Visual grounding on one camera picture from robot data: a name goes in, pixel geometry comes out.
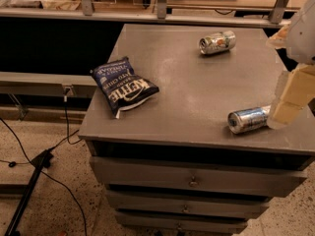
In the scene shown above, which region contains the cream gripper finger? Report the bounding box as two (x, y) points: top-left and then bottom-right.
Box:
(266, 25), (289, 49)
(267, 64), (315, 129)

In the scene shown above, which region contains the silver blue redbull can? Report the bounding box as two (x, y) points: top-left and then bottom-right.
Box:
(227, 105), (271, 134)

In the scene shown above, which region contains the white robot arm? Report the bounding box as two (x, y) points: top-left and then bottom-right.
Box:
(267, 0), (315, 129)

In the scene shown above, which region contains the silver soda can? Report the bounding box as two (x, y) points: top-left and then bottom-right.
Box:
(199, 30), (236, 55)

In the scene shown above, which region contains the top drawer knob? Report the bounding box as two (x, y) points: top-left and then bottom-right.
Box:
(188, 177), (199, 187)

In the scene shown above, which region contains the drawer knob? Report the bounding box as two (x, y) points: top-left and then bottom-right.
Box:
(182, 206), (190, 213)
(188, 177), (199, 187)

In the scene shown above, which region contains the grey drawer cabinet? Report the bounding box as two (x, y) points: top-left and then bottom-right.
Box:
(80, 25), (315, 236)

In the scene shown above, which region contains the blue Kettle chips bag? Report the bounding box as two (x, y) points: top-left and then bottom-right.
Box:
(91, 57), (159, 119)

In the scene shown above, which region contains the middle drawer knob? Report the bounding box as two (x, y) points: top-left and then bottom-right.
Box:
(182, 206), (190, 213)

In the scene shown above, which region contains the black stand leg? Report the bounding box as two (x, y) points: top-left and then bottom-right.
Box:
(0, 149), (53, 236)

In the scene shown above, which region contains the grey low bench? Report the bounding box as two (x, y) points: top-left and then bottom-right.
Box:
(0, 72), (96, 98)

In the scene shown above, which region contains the grey metal shelf rail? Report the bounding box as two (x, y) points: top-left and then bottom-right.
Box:
(0, 0), (291, 29)

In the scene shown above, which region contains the black floor cable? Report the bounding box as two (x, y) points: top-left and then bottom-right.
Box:
(0, 88), (89, 236)

